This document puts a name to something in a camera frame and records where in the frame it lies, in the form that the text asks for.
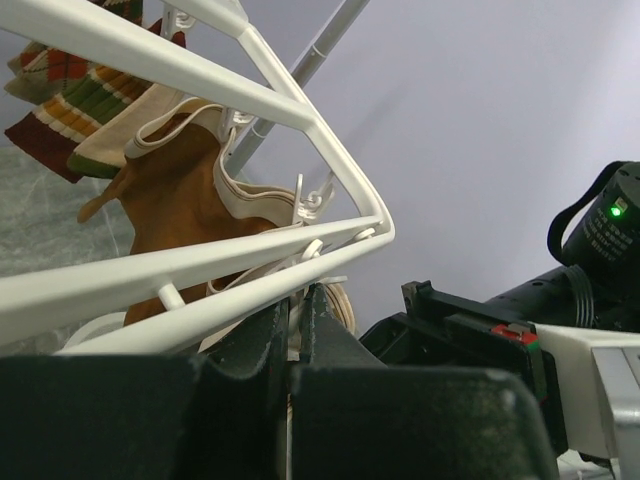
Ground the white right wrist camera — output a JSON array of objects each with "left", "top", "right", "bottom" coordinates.
[{"left": 535, "top": 323, "right": 639, "bottom": 458}]

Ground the white square clip hanger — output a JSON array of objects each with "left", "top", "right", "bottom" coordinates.
[{"left": 1, "top": 1, "right": 395, "bottom": 355}]

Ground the white clothes rack stand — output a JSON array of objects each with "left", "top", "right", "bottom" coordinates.
[{"left": 226, "top": 0, "right": 369, "bottom": 181}]

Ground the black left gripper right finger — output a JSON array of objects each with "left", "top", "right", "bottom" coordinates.
[{"left": 289, "top": 285, "right": 558, "bottom": 479}]

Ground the brown underwear with beige waistband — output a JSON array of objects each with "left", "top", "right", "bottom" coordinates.
[{"left": 76, "top": 97, "right": 357, "bottom": 346}]

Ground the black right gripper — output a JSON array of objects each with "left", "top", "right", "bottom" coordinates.
[{"left": 361, "top": 281, "right": 555, "bottom": 400}]

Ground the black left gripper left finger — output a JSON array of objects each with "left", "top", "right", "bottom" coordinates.
[{"left": 1, "top": 301, "right": 289, "bottom": 479}]

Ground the striped argyle sock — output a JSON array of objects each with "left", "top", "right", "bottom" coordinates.
[{"left": 3, "top": 0, "right": 187, "bottom": 184}]

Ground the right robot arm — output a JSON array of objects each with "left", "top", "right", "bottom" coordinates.
[{"left": 361, "top": 161, "right": 639, "bottom": 403}]

